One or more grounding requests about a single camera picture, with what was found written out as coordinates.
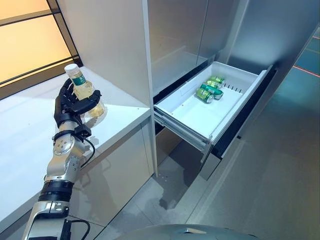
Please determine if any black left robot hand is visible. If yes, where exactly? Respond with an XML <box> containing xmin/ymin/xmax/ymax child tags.
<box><xmin>53</xmin><ymin>78</ymin><xmax>102</xmax><ymax>131</ymax></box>

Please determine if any yellow tea bottle white cap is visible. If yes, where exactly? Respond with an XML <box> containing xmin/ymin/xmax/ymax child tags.
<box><xmin>64</xmin><ymin>63</ymin><xmax>107</xmax><ymax>118</ymax></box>

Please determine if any fridge drawer with white bin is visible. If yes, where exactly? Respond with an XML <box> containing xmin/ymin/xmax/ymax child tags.
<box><xmin>152</xmin><ymin>61</ymin><xmax>278</xmax><ymax>181</ymax></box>

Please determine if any steel bottom fridge drawer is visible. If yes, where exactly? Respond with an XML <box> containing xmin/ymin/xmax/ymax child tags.
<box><xmin>155</xmin><ymin>124</ymin><xmax>203</xmax><ymax>179</ymax></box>

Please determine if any stainless steel fridge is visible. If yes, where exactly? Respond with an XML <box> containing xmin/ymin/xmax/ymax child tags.
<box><xmin>147</xmin><ymin>0</ymin><xmax>278</xmax><ymax>181</ymax></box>

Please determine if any white tall side panel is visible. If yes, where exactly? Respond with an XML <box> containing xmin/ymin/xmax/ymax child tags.
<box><xmin>56</xmin><ymin>0</ymin><xmax>158</xmax><ymax>178</ymax></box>

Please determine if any grey robot torso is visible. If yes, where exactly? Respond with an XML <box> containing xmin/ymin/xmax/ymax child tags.
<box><xmin>143</xmin><ymin>223</ymin><xmax>253</xmax><ymax>240</ymax></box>

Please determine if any grey tall cabinet panel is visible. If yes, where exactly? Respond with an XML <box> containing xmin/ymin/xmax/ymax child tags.
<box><xmin>219</xmin><ymin>0</ymin><xmax>320</xmax><ymax>141</ymax></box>

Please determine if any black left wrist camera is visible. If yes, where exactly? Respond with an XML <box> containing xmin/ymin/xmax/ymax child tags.
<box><xmin>73</xmin><ymin>126</ymin><xmax>92</xmax><ymax>138</ymax></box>

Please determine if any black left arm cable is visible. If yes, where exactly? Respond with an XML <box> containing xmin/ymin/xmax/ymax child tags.
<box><xmin>64</xmin><ymin>136</ymin><xmax>96</xmax><ymax>240</ymax></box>

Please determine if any orange window with black frame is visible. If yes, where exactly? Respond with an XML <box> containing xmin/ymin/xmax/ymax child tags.
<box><xmin>0</xmin><ymin>0</ymin><xmax>82</xmax><ymax>93</ymax></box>

